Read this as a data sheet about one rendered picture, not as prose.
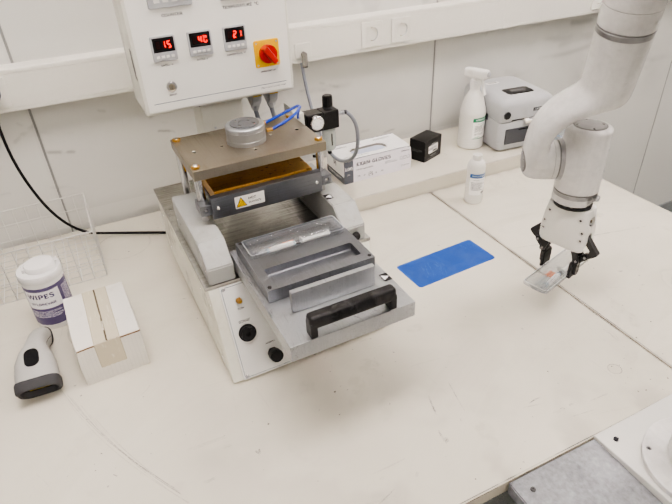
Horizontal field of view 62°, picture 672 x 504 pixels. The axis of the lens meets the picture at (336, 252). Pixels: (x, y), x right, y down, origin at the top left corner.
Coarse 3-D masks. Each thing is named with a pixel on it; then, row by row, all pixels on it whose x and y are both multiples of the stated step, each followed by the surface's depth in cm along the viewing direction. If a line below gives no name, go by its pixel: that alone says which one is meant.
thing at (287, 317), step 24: (240, 264) 100; (312, 288) 88; (336, 288) 90; (360, 288) 92; (264, 312) 91; (288, 312) 89; (384, 312) 88; (408, 312) 90; (288, 336) 84; (336, 336) 85
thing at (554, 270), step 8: (560, 256) 125; (568, 256) 125; (544, 264) 123; (552, 264) 123; (560, 264) 123; (568, 264) 122; (536, 272) 120; (544, 272) 120; (552, 272) 120; (560, 272) 120; (528, 280) 118; (536, 280) 118; (544, 280) 118; (552, 280) 118; (544, 288) 116
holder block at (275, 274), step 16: (320, 240) 101; (336, 240) 101; (352, 240) 101; (240, 256) 101; (272, 256) 98; (288, 256) 97; (304, 256) 97; (320, 256) 99; (336, 256) 99; (352, 256) 99; (368, 256) 96; (256, 272) 94; (272, 272) 96; (288, 272) 96; (304, 272) 93; (320, 272) 93; (336, 272) 94; (272, 288) 90; (288, 288) 91
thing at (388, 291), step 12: (384, 288) 86; (348, 300) 84; (360, 300) 84; (372, 300) 85; (384, 300) 86; (396, 300) 87; (312, 312) 82; (324, 312) 82; (336, 312) 83; (348, 312) 84; (360, 312) 85; (312, 324) 82; (324, 324) 83; (312, 336) 83
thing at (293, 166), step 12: (252, 168) 113; (264, 168) 113; (276, 168) 112; (288, 168) 112; (300, 168) 112; (204, 180) 110; (216, 180) 109; (228, 180) 109; (240, 180) 109; (252, 180) 108; (264, 180) 109; (216, 192) 105
